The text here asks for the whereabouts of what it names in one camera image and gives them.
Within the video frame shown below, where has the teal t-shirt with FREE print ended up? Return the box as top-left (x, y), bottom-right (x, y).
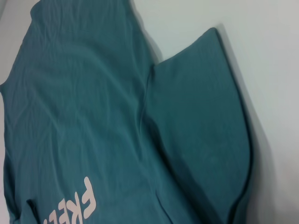
top-left (0, 0), bottom-right (255, 224)

